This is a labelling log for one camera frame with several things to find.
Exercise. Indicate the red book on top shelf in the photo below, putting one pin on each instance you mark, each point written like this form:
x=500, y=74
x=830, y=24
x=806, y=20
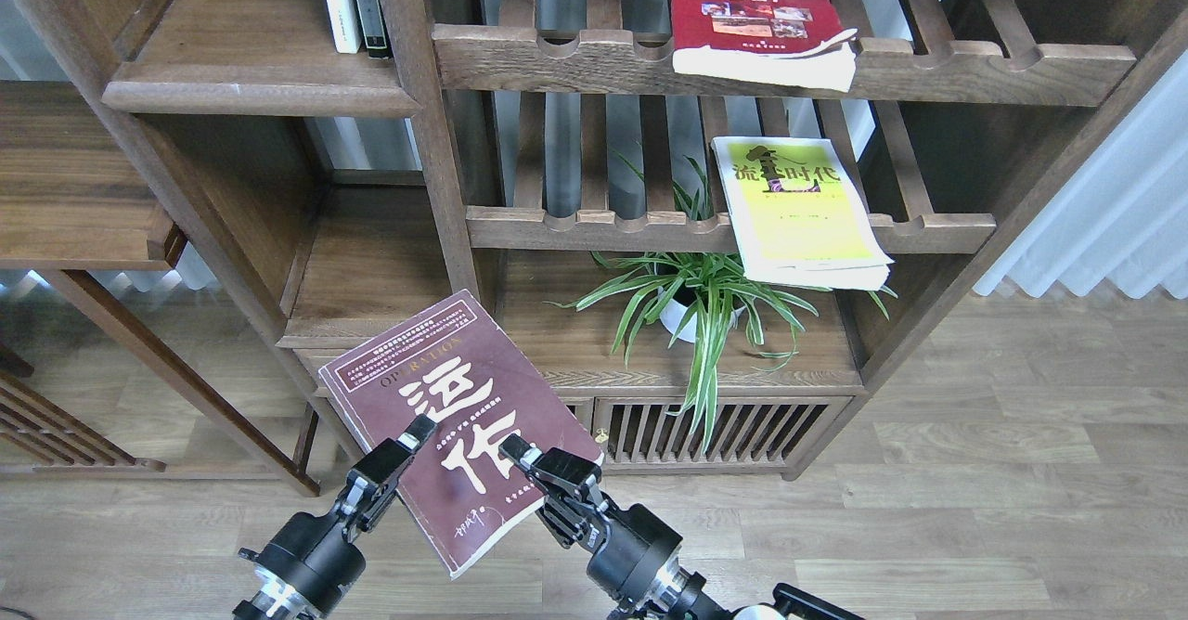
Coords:
x=799, y=43

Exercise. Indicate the dark wooden bookshelf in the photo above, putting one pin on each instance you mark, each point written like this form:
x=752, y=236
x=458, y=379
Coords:
x=338, y=194

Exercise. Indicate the yellow green book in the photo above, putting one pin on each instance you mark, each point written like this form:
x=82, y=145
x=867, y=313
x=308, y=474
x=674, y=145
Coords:
x=797, y=218

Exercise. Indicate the white curtain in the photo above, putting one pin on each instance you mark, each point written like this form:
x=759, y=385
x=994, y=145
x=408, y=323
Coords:
x=1122, y=218

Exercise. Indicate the white plant pot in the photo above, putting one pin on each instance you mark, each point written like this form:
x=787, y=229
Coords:
x=686, y=313

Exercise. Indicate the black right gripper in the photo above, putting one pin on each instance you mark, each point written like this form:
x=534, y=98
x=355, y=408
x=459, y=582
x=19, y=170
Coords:
x=633, y=554

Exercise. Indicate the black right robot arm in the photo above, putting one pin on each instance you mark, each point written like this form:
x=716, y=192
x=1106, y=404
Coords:
x=788, y=602

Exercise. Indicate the white upright book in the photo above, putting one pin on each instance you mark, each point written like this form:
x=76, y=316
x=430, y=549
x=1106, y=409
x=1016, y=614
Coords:
x=344, y=24

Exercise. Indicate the dark grey upright book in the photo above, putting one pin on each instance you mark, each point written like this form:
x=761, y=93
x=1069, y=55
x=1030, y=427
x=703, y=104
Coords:
x=373, y=28

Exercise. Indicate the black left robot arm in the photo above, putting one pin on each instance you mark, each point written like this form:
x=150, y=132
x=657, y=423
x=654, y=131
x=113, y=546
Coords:
x=311, y=562

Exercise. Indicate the wooden side table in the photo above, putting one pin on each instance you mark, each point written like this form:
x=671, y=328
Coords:
x=72, y=204

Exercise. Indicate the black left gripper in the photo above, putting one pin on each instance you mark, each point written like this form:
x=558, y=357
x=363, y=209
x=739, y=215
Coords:
x=311, y=561

